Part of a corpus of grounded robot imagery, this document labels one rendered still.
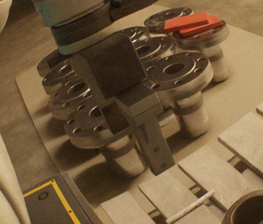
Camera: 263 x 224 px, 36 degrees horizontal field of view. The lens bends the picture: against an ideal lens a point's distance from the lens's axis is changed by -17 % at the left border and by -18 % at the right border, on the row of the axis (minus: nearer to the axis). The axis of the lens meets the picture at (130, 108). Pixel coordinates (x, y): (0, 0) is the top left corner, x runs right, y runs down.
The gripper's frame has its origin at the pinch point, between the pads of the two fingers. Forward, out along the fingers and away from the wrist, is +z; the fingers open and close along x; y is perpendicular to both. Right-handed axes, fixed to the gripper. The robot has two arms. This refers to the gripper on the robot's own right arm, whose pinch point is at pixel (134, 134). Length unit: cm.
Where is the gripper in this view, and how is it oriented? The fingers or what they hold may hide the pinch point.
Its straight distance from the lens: 55.7
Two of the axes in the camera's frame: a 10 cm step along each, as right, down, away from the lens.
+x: 3.7, 3.0, -8.8
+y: -8.5, 4.9, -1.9
